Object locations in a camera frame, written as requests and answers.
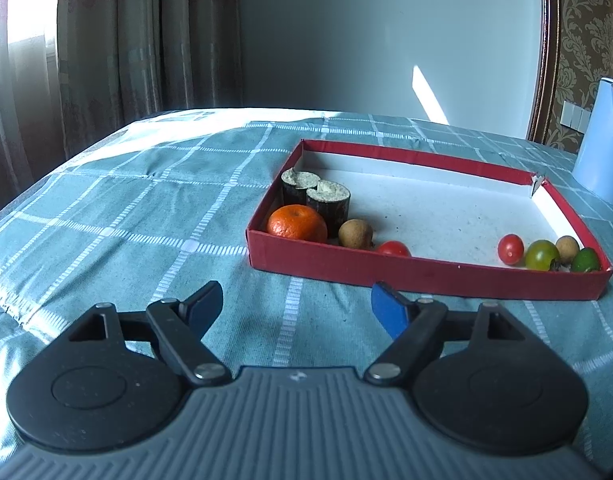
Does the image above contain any red shallow cardboard box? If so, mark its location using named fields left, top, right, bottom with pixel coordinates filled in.
left=245, top=139, right=613, bottom=302

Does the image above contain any dark sugarcane piece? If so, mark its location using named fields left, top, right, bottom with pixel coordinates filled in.
left=281, top=170, right=321, bottom=206
left=306, top=180, right=351, bottom=238

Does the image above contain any small green round fruit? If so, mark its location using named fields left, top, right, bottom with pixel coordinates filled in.
left=570, top=247, right=601, bottom=274

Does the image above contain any orange mandarin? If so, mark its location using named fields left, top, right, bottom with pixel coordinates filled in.
left=266, top=205, right=328, bottom=242

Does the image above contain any teal checked tablecloth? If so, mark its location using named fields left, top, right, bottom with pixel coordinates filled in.
left=0, top=107, right=613, bottom=480

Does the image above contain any red cherry tomato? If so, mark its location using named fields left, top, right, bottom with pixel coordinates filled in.
left=376, top=240, right=412, bottom=257
left=497, top=233, right=525, bottom=266

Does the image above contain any patterned brown curtain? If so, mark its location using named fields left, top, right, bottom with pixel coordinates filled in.
left=56, top=0, right=244, bottom=161

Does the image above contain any small brown longan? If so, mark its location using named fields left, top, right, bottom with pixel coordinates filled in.
left=557, top=236, right=580, bottom=266

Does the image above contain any white sheer curtain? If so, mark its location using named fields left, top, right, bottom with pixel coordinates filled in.
left=0, top=0, right=67, bottom=223

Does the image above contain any large brown longan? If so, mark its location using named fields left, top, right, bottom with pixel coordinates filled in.
left=337, top=219, right=374, bottom=250

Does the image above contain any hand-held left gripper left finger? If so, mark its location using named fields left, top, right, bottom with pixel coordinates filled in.
left=69, top=281, right=233, bottom=387

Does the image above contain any dark wooden wall trim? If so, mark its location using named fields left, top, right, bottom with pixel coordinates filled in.
left=526, top=0, right=563, bottom=142

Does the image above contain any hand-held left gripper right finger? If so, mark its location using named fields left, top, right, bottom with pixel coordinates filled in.
left=365, top=281, right=527, bottom=387

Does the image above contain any white wall switch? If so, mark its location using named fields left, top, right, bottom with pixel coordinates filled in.
left=559, top=101, right=593, bottom=131

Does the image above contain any green cherry tomato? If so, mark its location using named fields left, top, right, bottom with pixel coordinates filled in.
left=525, top=240, right=561, bottom=272

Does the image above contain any light blue kettle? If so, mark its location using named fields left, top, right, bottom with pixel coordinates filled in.
left=571, top=77, right=613, bottom=206

